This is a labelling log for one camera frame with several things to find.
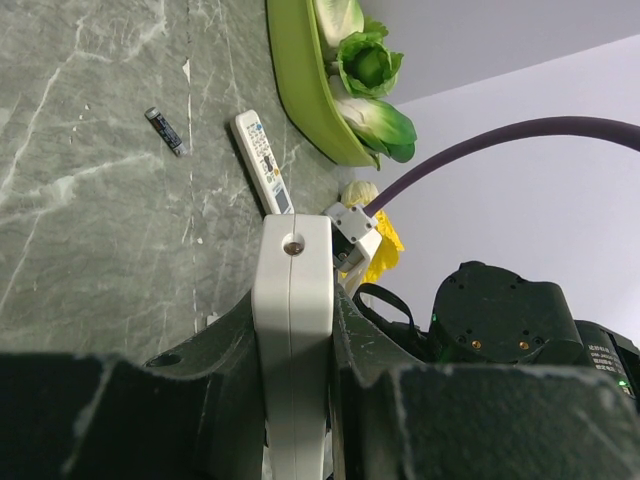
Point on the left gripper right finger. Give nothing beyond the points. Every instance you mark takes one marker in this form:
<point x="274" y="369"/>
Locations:
<point x="394" y="417"/>

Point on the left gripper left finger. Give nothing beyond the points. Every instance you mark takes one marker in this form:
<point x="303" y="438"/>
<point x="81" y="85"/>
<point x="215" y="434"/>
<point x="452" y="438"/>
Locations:
<point x="192" y="412"/>

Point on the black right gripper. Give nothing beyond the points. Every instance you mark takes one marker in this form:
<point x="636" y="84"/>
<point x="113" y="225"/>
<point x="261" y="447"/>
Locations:
<point x="406" y="335"/>

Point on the plain white remote control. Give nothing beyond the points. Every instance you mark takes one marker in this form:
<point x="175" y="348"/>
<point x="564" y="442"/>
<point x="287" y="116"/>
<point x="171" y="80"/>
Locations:
<point x="292" y="303"/>

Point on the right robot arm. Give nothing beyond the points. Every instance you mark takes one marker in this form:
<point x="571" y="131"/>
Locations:
<point x="487" y="314"/>

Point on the white remote with buttons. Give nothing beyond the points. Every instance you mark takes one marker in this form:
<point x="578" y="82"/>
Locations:
<point x="249" y="133"/>

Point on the yellow toy cabbage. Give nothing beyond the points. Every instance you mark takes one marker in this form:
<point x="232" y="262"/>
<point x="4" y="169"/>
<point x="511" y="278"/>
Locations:
<point x="387" y="255"/>

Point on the green toy bok choy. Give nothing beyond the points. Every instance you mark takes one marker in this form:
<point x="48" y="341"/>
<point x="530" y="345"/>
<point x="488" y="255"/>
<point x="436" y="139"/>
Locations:
<point x="379" y="126"/>

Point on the green toy lettuce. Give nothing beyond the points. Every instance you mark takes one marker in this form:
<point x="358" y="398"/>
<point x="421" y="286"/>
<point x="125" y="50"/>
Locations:
<point x="367" y="67"/>

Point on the green plastic basket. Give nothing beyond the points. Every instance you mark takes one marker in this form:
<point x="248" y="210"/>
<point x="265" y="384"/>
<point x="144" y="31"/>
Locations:
<point x="303" y="86"/>

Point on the large green toy cabbage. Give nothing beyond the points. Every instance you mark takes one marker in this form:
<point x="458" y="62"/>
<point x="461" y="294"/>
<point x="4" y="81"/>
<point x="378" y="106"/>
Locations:
<point x="338" y="19"/>

